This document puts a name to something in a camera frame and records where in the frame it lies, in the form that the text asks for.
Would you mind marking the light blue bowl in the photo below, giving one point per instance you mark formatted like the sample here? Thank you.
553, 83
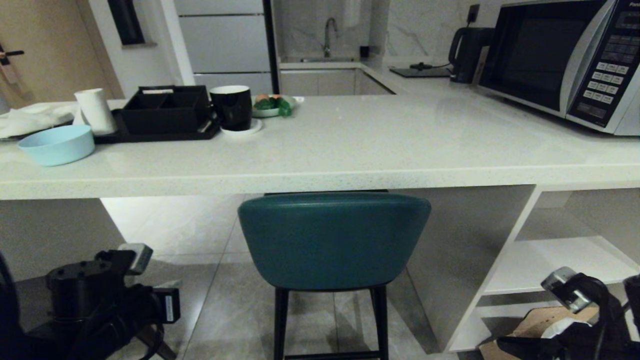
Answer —
57, 146

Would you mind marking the grey refrigerator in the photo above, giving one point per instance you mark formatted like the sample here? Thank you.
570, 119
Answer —
225, 40

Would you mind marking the chrome kitchen faucet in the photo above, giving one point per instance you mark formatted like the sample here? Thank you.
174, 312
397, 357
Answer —
327, 37

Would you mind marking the black serving tray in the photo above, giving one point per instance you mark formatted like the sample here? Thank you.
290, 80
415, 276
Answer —
150, 137

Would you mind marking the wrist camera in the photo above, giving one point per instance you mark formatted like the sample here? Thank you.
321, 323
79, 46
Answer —
565, 290
140, 256

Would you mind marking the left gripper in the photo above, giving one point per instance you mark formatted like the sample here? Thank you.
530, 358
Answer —
162, 305

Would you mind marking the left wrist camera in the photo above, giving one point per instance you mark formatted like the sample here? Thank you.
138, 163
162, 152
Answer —
140, 256

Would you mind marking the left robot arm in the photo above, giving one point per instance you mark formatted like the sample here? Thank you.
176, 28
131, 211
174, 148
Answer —
75, 295

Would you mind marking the black mug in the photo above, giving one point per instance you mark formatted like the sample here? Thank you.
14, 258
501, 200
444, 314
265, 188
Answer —
232, 107

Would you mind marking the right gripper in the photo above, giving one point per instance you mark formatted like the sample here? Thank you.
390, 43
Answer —
575, 342

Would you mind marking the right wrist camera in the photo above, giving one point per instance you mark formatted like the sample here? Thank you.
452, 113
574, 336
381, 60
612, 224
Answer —
565, 290

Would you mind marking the black electric kettle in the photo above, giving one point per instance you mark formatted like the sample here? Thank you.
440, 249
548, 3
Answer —
467, 55

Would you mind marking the white kitchen base cabinets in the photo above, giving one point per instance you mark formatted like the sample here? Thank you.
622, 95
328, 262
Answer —
330, 82

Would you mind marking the white cloth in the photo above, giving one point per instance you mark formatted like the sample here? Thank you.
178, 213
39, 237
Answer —
30, 119

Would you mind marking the white plate with food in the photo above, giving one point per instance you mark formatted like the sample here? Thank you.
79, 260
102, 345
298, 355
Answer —
272, 106

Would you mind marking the beige wooden door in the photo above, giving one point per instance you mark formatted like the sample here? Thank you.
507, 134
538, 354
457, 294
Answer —
50, 50

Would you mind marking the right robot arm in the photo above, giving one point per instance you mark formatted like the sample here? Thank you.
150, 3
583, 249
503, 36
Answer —
622, 320

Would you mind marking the brown cardboard box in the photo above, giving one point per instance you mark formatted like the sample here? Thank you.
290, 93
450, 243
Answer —
537, 320

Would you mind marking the white round saucer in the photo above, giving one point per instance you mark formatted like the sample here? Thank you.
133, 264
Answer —
252, 129

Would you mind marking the silver microwave oven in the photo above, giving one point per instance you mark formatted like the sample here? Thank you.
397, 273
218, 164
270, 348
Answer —
575, 55

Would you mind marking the dark framed wall panel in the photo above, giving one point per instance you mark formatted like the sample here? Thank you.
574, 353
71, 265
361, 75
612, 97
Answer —
126, 21

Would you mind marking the teal bar stool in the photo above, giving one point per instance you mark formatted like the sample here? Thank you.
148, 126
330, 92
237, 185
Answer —
330, 240

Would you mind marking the black flat countertop pad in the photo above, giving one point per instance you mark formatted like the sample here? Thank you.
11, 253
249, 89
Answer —
420, 72

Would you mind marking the black wall outlet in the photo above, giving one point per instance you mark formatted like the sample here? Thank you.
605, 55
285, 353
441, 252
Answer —
473, 13

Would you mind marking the white paper cup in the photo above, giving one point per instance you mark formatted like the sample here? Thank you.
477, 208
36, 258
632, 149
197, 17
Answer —
96, 112

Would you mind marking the black organizer box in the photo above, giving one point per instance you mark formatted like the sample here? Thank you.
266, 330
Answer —
165, 115

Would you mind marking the white open shelf unit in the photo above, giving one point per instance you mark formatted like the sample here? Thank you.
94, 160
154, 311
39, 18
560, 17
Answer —
555, 260

